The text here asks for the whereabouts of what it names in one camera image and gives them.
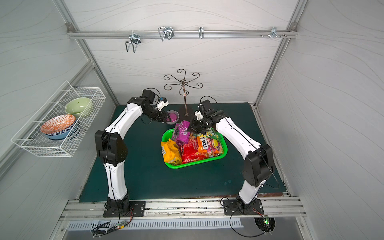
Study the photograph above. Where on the aluminium front frame rail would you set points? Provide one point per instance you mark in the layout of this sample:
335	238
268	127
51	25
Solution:
216	208

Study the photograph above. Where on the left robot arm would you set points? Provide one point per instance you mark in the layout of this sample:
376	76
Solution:
112	150

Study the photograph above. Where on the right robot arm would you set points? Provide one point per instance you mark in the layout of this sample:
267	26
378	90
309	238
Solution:
259	164

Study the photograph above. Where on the light green ceramic bowl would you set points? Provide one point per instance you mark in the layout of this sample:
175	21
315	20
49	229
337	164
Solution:
80	107

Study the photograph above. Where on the small pink bowl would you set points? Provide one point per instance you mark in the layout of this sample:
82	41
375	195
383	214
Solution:
173	117

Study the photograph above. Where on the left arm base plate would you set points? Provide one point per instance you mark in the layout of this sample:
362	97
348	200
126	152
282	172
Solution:
115	209

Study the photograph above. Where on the double prong metal hook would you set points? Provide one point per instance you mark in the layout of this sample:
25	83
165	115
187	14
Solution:
133	42

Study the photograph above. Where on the blue bowl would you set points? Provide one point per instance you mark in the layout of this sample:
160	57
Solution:
63	134

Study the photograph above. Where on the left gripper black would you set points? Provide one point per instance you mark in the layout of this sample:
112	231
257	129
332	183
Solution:
165	116

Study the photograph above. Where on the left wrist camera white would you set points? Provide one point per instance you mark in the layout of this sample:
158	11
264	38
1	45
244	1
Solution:
162	103

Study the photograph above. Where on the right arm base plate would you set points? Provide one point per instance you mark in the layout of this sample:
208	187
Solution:
236	207

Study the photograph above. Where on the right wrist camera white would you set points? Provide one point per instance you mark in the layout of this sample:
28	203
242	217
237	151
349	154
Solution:
199	116

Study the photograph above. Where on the orange patterned bowl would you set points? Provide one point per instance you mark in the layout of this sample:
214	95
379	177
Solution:
57	124

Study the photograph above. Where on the yellow mango candy bag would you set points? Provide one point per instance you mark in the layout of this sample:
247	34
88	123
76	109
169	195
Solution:
171	153

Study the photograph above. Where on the red candy bag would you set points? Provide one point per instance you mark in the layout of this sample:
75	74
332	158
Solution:
190	152

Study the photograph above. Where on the horizontal aluminium rail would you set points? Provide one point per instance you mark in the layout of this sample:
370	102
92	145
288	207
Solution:
193	34

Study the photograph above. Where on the looped metal hook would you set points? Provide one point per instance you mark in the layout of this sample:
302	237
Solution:
166	33

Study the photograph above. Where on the right metal bracket hook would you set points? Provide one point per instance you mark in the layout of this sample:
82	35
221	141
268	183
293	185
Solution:
274	35

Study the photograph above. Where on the purple snack bag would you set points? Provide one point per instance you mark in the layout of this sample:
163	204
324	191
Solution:
181	134

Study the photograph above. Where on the green plastic basket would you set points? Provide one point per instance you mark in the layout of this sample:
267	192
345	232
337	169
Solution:
167	135

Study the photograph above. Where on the orange snack packet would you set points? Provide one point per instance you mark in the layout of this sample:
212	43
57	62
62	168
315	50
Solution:
209	147

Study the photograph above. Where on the white wire wall basket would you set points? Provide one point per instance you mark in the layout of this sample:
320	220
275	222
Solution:
31	139

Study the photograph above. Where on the metal jewelry tree stand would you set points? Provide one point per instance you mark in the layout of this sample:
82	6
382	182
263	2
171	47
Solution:
185	112

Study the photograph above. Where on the green tea snack packet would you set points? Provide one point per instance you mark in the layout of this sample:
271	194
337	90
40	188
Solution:
212	134

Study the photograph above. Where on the small metal hook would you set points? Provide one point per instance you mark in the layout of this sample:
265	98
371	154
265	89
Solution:
201	32

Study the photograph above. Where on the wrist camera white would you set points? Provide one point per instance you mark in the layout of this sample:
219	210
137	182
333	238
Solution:
199	116
162	103

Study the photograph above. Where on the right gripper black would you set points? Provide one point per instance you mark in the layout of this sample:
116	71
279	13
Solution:
197	125

